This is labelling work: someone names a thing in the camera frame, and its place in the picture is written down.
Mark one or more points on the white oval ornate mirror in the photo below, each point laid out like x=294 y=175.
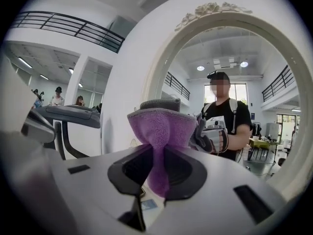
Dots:
x=281 y=43

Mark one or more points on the large dark grey cleaning machine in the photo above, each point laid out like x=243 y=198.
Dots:
x=73 y=114

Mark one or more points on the purple and grey cloth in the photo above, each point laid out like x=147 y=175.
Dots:
x=159 y=131

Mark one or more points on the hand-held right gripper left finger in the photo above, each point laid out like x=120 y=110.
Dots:
x=93 y=195

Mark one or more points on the black balcony railing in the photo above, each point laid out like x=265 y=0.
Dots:
x=73 y=28

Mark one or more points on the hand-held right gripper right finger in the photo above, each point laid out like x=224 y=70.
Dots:
x=215 y=204

